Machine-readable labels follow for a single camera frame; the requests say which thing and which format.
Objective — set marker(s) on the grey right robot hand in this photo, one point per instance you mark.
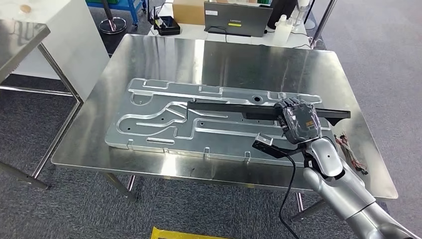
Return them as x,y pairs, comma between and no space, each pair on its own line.
301,122

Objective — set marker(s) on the black licence plate frame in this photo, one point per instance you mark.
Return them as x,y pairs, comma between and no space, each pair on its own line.
230,107

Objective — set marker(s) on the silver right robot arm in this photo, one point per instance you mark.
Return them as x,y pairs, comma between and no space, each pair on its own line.
339,191

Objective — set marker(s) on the stainless steel workbench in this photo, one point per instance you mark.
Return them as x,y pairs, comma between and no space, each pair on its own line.
230,62

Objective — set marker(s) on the blue metal shelf rack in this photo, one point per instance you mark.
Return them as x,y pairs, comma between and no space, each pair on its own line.
128,5

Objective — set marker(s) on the white plastic bottle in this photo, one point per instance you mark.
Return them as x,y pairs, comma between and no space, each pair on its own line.
283,33

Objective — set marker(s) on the chrome pole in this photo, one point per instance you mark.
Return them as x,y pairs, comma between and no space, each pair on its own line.
324,23

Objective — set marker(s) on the grey laptop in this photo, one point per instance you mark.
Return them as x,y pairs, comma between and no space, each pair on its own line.
237,16

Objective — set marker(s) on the white desk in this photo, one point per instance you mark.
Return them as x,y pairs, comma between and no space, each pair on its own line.
197,34

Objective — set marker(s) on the stamped sheet metal panel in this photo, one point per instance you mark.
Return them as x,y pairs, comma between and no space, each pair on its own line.
148,138

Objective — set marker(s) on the cardboard box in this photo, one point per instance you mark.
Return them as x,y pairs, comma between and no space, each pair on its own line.
188,11

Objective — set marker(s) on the black router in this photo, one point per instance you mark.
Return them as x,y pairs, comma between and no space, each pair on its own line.
168,26

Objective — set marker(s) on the yellow floor tape square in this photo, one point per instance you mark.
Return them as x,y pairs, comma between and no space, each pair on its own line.
178,235

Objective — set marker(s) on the white cabinet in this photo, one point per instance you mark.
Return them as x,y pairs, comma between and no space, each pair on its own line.
72,39

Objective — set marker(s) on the stainless steel table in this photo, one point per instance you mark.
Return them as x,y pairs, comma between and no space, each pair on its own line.
19,39

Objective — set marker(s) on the small tan disc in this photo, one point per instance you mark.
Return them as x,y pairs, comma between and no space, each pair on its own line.
25,9

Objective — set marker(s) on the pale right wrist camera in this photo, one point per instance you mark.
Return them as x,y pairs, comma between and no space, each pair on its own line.
263,138

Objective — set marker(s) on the dark base stanchion post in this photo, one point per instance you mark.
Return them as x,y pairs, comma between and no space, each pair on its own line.
113,28

